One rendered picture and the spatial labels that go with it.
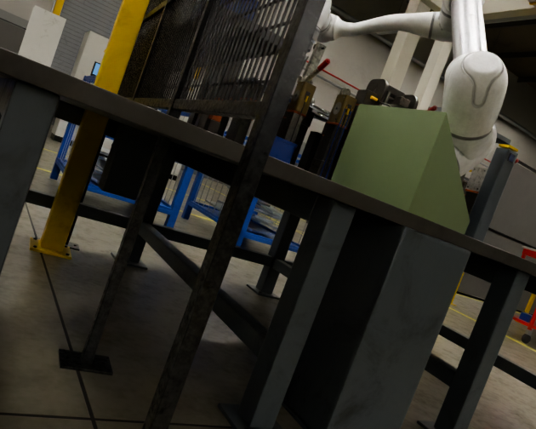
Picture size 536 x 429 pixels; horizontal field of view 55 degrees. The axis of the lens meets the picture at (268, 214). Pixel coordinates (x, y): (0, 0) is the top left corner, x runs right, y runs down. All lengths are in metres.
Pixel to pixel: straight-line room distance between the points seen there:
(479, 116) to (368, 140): 0.33
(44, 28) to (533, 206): 7.97
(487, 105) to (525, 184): 5.86
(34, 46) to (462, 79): 8.64
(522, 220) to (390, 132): 6.03
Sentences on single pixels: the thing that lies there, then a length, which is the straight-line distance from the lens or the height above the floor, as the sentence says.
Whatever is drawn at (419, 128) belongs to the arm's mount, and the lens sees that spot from 1.52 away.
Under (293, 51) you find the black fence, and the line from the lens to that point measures 0.82.
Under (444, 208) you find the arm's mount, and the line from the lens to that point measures 1.56.
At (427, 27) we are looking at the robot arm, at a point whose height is 1.41.
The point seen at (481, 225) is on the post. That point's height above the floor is 0.79.
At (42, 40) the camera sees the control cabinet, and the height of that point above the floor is 1.52.
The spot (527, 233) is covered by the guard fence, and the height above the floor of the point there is 1.20.
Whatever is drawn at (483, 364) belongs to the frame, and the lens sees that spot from 2.02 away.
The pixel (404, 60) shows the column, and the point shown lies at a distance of 10.16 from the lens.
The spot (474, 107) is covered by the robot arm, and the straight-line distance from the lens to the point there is 1.55.
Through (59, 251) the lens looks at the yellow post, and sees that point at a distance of 2.52.
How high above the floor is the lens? 0.65
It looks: 4 degrees down
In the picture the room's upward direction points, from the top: 20 degrees clockwise
